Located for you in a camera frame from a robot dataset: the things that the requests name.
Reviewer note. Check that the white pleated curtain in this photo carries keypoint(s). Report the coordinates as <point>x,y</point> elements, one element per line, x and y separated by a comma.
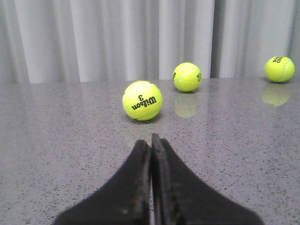
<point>51,41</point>

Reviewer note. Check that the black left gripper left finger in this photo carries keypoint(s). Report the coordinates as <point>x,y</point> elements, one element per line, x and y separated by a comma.
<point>123,200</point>

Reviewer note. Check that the yellow tennis ball centre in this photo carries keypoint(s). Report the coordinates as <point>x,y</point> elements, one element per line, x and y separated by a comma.
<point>279,69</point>

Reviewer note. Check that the Roland Garros tennis ball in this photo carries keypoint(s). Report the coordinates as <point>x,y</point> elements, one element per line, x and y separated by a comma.
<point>187,77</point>

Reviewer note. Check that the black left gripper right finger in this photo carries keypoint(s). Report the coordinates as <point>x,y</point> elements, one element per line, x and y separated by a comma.
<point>181,198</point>

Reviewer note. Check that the Wilson 3 tennis ball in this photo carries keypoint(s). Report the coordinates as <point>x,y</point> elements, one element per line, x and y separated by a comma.
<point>142,100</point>

